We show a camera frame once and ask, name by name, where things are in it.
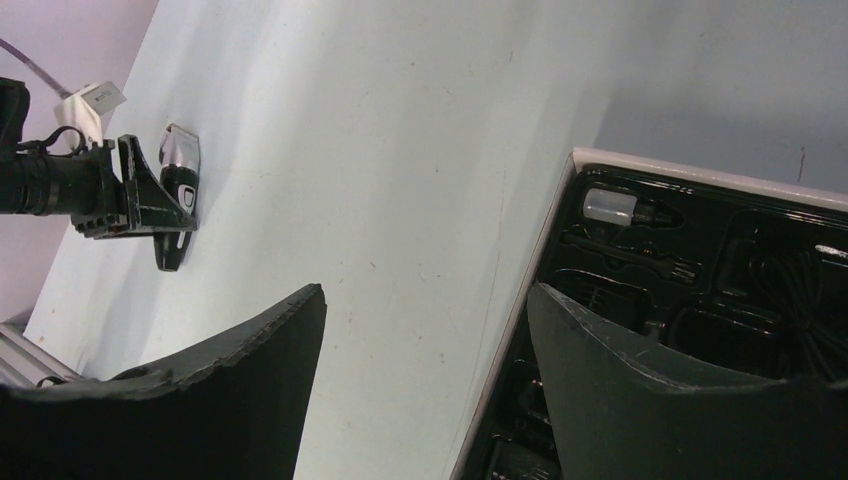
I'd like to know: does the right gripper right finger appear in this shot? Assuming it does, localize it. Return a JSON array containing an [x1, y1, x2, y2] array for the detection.
[[526, 283, 847, 479]]

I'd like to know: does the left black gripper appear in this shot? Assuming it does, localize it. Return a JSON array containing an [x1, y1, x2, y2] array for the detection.
[[1, 134, 198, 239]]

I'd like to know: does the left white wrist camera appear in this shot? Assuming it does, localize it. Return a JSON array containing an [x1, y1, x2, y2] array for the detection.
[[54, 81, 127, 145]]

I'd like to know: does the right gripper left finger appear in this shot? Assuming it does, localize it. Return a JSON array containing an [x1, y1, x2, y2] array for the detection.
[[1, 284, 327, 479]]

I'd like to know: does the white box with black tray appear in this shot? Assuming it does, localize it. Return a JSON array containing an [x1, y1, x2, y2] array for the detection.
[[451, 149, 847, 479]]

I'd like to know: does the small black cleaning brush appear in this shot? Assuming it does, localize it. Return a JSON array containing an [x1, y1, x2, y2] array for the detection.
[[561, 233, 700, 286]]

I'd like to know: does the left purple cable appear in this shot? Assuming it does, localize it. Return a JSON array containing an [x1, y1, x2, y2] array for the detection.
[[0, 37, 74, 101]]

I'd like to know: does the black silver hair clipper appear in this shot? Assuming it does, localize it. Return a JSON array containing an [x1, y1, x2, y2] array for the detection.
[[154, 123, 201, 272]]

